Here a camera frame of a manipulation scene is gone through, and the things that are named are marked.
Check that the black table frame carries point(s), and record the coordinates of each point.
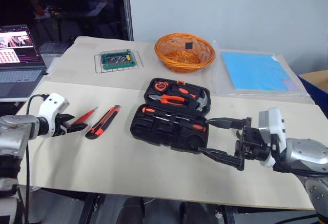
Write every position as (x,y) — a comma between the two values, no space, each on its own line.
(89,208)

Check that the black plastic tool case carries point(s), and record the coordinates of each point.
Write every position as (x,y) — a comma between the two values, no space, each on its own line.
(143,127)

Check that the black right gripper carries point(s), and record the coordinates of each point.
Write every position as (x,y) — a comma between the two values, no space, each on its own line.
(253,144)

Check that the orange black tape measure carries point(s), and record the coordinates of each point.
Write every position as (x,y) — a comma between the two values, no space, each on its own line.
(160,85)

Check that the red tester pen screwdriver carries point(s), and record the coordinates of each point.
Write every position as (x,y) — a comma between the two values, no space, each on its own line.
(85,115)

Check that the aluminium post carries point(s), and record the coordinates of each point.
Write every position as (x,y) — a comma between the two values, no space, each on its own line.
(128,8)

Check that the orange black utility knife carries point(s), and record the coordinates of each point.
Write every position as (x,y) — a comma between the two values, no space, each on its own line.
(102,124)

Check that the grey laptop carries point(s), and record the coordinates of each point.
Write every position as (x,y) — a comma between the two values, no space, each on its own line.
(18,78)

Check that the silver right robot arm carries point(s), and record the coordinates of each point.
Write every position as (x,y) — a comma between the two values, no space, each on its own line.
(305,151)

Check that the blue sheet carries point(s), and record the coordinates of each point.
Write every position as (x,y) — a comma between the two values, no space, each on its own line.
(253,70)

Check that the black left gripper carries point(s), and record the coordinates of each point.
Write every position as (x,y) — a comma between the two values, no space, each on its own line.
(61,129)

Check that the claw hammer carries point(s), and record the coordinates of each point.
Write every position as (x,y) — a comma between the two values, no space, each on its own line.
(202,101)

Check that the orange wicker basket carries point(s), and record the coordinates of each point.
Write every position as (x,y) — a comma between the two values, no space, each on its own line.
(184,63)

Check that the small black square tag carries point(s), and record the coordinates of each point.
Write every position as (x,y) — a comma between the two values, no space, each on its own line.
(188,45)

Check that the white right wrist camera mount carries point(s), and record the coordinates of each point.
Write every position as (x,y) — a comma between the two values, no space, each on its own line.
(274,124)

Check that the dark rounded shape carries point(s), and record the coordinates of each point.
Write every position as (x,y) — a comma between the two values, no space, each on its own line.
(133,211)

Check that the green screwdriver bit box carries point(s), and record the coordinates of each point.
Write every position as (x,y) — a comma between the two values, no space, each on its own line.
(116,60)

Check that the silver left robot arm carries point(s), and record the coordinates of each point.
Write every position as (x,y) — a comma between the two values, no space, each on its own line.
(15,131)

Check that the clear plastic sleeve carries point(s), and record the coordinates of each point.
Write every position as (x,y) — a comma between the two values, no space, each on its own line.
(217,80)

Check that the blue cardboard box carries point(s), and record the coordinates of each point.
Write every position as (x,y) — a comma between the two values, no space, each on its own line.
(316,80)

